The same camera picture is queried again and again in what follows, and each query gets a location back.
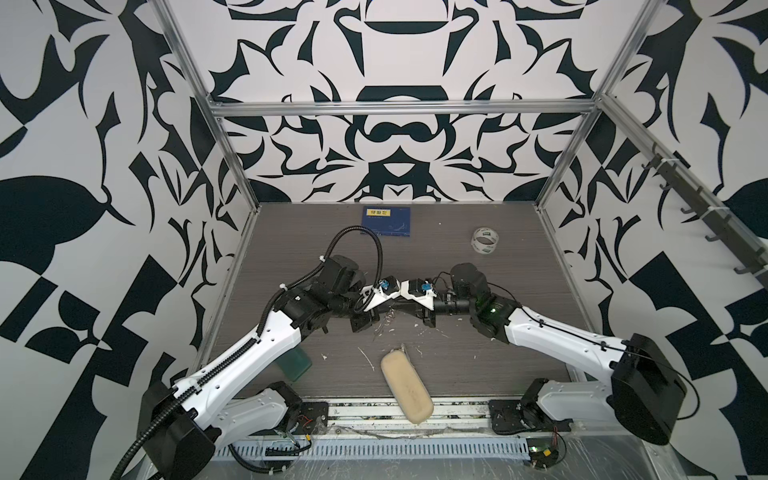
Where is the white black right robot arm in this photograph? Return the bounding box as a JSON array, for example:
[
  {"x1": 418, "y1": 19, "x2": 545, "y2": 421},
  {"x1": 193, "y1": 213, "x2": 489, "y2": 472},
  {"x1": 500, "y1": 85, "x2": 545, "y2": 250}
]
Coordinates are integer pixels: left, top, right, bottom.
[{"x1": 373, "y1": 263, "x2": 698, "y2": 445}]

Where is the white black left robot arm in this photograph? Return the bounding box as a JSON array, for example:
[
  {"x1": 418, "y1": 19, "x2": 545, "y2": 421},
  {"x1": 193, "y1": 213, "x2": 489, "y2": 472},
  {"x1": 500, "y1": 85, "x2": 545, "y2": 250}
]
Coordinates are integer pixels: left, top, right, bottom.
[{"x1": 111, "y1": 225, "x2": 383, "y2": 479}]

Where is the clear tape roll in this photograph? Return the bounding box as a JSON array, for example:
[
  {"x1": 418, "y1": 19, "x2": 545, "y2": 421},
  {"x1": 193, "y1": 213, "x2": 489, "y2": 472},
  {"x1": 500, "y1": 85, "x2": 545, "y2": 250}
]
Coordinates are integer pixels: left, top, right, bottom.
[{"x1": 470, "y1": 227, "x2": 499, "y2": 255}]

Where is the beige glasses case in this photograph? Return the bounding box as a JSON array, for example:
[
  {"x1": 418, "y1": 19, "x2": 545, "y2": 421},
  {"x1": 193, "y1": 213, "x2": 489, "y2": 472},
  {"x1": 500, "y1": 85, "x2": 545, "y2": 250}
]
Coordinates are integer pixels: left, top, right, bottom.
[{"x1": 380, "y1": 349, "x2": 434, "y2": 425}]

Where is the green translucent plastic case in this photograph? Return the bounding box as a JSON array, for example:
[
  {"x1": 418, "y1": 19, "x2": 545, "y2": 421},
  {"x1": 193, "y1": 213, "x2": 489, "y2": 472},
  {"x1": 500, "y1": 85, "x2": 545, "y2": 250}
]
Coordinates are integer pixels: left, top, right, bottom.
[{"x1": 275, "y1": 346, "x2": 313, "y2": 382}]

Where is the blue book yellow label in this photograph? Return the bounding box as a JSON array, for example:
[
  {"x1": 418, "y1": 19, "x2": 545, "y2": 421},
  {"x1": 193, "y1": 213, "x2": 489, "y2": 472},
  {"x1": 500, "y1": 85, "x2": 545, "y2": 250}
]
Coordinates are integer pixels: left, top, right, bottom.
[{"x1": 361, "y1": 206, "x2": 411, "y2": 237}]

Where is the green circuit board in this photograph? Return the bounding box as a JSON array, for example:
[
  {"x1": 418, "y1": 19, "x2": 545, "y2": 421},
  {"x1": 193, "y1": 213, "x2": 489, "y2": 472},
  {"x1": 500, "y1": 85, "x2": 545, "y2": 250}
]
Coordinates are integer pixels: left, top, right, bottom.
[{"x1": 526, "y1": 436, "x2": 562, "y2": 470}]

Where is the white slotted cable duct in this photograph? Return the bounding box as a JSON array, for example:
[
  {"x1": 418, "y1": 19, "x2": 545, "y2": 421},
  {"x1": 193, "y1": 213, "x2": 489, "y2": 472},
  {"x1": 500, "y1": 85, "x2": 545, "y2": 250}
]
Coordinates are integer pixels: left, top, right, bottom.
[{"x1": 234, "y1": 438, "x2": 530, "y2": 461}]

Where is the black wall hook rack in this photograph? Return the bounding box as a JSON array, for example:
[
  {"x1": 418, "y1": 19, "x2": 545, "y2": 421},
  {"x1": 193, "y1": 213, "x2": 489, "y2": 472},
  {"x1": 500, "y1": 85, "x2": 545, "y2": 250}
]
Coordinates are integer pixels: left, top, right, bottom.
[{"x1": 640, "y1": 143, "x2": 767, "y2": 289}]

